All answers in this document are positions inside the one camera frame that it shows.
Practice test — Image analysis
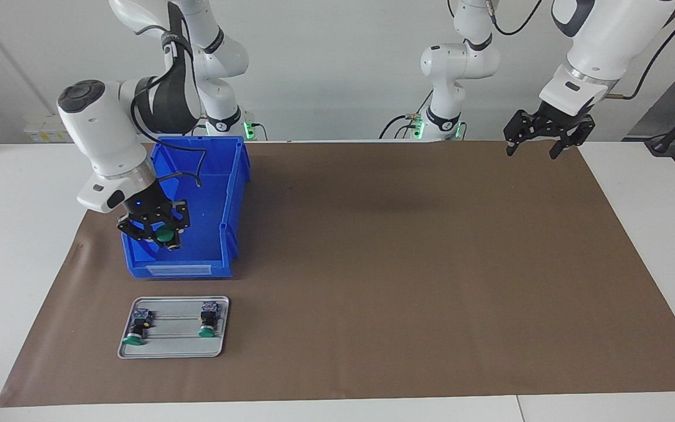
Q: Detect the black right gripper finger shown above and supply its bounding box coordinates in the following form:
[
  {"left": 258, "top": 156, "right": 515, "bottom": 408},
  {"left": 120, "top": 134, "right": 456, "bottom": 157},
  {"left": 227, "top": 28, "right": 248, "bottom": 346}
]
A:
[
  {"left": 165, "top": 199, "right": 190, "bottom": 250},
  {"left": 117, "top": 215, "right": 154, "bottom": 242}
]

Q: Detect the black base cable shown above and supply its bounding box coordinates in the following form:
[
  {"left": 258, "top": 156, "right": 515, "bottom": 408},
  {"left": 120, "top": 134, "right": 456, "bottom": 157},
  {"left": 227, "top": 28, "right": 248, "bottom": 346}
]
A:
[
  {"left": 182, "top": 114, "right": 208, "bottom": 137},
  {"left": 380, "top": 88, "right": 435, "bottom": 140}
]

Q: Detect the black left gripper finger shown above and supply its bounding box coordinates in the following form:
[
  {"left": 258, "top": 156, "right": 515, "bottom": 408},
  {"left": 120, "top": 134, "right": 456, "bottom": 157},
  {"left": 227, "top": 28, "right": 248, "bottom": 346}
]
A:
[
  {"left": 504, "top": 110, "right": 541, "bottom": 157},
  {"left": 550, "top": 115, "right": 596, "bottom": 160}
]

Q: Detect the green push button switch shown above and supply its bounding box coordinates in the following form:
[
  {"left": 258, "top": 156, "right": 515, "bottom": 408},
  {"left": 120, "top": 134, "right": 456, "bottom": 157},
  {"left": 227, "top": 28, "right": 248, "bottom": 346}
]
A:
[
  {"left": 155, "top": 226, "right": 181, "bottom": 250},
  {"left": 124, "top": 309, "right": 155, "bottom": 346},
  {"left": 198, "top": 301, "right": 220, "bottom": 338}
]

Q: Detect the blue plastic storage bin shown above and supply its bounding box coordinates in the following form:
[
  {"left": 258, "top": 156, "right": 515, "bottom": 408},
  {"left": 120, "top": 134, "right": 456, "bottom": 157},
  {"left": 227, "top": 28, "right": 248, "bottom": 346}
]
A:
[{"left": 121, "top": 136, "right": 251, "bottom": 279}]

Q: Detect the grey metal tray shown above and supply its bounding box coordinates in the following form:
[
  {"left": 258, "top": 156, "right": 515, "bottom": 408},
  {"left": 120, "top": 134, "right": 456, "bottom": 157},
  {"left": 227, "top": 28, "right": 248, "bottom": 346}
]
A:
[{"left": 117, "top": 296, "right": 230, "bottom": 359}]

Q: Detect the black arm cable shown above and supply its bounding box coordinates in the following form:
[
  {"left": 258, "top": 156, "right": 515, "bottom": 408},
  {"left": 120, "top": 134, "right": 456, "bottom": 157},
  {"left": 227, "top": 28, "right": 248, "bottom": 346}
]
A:
[
  {"left": 129, "top": 0, "right": 206, "bottom": 188},
  {"left": 487, "top": 0, "right": 675, "bottom": 101}
]

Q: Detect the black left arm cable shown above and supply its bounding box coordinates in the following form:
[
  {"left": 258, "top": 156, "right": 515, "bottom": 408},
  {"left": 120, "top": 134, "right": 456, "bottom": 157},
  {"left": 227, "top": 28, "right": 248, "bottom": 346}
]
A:
[{"left": 487, "top": 0, "right": 675, "bottom": 101}]

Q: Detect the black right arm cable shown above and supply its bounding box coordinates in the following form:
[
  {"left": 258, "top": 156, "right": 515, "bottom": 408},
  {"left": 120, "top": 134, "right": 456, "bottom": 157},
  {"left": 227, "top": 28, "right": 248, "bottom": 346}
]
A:
[{"left": 129, "top": 0, "right": 206, "bottom": 188}]

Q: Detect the brown paper table mat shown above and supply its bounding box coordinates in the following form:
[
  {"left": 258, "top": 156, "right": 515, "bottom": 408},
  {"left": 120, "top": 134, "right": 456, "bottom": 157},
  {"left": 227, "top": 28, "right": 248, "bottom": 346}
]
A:
[{"left": 0, "top": 139, "right": 675, "bottom": 408}]

